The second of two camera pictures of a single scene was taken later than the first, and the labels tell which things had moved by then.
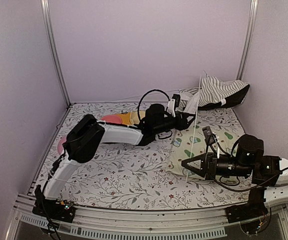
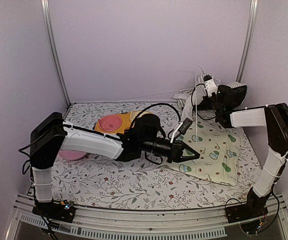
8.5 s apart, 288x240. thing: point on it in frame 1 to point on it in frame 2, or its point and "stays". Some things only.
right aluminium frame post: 248,40 stays
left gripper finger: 190,117 to 184,146
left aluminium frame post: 47,18 stays
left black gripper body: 160,128 to 149,146
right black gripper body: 238,169 to 214,106
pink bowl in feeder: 115,119 stays
